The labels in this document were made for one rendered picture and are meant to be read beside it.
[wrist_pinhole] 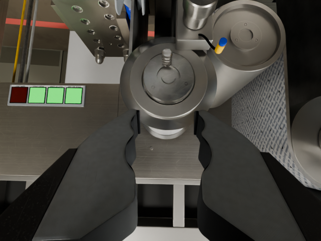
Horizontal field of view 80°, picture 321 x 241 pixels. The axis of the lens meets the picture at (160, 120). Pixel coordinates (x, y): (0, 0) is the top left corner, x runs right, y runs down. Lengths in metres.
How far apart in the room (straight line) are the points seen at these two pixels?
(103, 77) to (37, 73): 1.22
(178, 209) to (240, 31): 0.49
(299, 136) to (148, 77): 0.23
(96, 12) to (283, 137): 0.48
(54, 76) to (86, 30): 2.47
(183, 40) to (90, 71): 1.98
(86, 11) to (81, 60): 1.77
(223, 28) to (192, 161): 0.39
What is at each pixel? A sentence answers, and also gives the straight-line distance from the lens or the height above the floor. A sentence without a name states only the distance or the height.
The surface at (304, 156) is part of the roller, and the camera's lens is 0.35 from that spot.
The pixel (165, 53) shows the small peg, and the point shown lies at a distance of 0.26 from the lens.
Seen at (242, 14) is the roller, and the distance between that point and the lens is 0.38.
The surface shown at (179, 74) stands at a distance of 0.28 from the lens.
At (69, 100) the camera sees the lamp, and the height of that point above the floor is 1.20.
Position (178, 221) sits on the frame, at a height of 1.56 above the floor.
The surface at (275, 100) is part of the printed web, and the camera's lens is 0.37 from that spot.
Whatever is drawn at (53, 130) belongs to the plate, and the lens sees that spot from 0.70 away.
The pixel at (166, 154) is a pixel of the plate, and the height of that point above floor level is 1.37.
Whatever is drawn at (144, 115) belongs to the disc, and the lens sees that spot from 0.29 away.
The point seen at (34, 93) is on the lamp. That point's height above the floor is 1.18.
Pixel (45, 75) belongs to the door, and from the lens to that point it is 3.12.
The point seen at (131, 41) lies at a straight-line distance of 0.34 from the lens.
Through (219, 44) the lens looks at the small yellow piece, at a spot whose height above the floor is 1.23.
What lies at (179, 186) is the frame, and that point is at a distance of 0.62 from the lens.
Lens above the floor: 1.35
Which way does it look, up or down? 9 degrees down
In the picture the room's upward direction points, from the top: 179 degrees counter-clockwise
